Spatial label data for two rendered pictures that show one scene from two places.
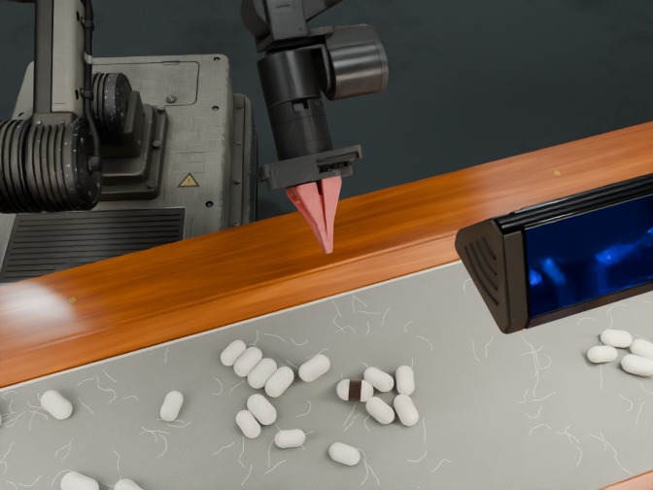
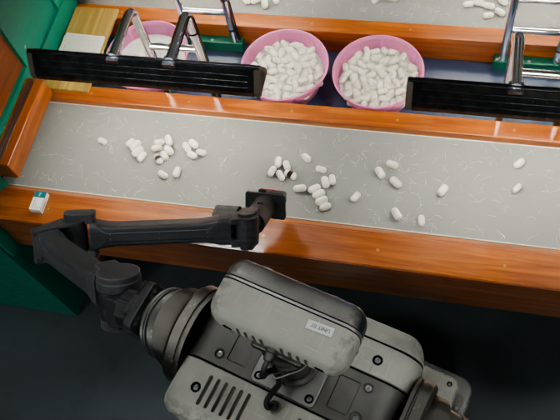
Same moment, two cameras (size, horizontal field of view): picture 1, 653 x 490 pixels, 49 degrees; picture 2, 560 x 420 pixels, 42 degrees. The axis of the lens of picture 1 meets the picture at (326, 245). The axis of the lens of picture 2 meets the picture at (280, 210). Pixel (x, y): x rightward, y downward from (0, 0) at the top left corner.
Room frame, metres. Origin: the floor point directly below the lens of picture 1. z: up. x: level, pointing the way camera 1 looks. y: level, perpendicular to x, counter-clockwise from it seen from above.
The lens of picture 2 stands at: (1.11, 0.64, 2.47)
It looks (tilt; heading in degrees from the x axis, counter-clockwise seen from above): 62 degrees down; 224
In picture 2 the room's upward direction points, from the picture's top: 16 degrees counter-clockwise
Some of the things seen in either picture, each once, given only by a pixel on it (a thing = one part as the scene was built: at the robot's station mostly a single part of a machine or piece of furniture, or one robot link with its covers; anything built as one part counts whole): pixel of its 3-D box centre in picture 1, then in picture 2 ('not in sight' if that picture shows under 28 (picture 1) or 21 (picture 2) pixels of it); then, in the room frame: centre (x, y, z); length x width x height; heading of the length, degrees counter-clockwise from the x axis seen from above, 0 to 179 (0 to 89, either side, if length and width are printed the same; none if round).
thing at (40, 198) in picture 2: not in sight; (39, 202); (0.73, -0.63, 0.77); 0.06 x 0.04 x 0.02; 18
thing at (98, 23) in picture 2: not in sight; (82, 48); (0.22, -0.85, 0.77); 0.33 x 0.15 x 0.01; 18
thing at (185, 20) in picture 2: not in sight; (172, 84); (0.29, -0.42, 0.90); 0.20 x 0.19 x 0.45; 108
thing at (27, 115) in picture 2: not in sight; (22, 126); (0.56, -0.79, 0.83); 0.30 x 0.06 x 0.07; 18
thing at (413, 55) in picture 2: not in sight; (377, 80); (-0.07, 0.04, 0.72); 0.27 x 0.27 x 0.10
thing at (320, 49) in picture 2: not in sight; (286, 73); (0.02, -0.23, 0.72); 0.27 x 0.27 x 0.10
